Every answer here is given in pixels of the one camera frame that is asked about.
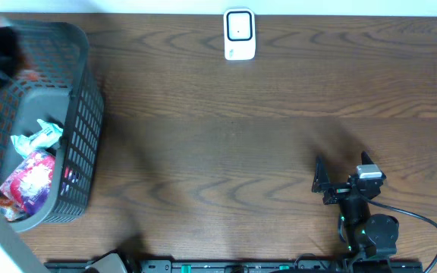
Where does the teal white snack packet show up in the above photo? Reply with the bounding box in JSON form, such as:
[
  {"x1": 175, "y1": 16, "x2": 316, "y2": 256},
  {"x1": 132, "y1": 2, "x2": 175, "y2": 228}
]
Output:
[{"x1": 11, "y1": 119, "x2": 63, "y2": 158}]

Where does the red blue snack packet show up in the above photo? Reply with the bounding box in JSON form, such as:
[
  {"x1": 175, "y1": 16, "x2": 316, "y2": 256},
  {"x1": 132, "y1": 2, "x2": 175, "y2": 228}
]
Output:
[{"x1": 0, "y1": 150, "x2": 55, "y2": 215}]

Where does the small orange snack packet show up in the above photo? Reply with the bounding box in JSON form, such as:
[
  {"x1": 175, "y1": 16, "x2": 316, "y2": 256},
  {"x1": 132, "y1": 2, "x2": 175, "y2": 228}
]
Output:
[{"x1": 0, "y1": 197, "x2": 27, "y2": 221}]

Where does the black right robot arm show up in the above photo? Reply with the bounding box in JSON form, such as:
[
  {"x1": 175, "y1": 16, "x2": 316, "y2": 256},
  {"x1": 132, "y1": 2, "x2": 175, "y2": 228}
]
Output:
[{"x1": 312, "y1": 152, "x2": 399, "y2": 271}]

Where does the dark grey plastic basket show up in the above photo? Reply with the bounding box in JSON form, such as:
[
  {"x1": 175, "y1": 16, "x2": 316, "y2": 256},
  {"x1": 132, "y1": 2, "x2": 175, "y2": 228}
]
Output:
[{"x1": 0, "y1": 20, "x2": 104, "y2": 232}]

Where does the black camera cable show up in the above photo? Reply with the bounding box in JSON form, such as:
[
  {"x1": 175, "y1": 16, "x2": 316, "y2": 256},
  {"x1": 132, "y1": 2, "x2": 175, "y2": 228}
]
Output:
[{"x1": 358, "y1": 193, "x2": 437, "y2": 273}]

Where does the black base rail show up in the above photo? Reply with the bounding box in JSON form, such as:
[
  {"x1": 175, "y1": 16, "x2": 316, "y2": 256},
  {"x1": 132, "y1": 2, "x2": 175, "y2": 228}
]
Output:
[{"x1": 127, "y1": 257, "x2": 423, "y2": 273}]

